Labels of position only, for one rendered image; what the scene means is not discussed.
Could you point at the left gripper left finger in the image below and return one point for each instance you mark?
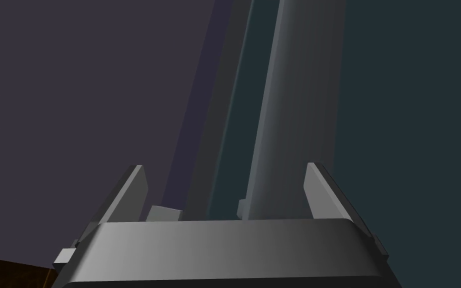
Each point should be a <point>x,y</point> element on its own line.
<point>128,196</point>

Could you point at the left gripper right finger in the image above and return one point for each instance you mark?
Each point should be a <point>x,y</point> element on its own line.
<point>323,196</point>

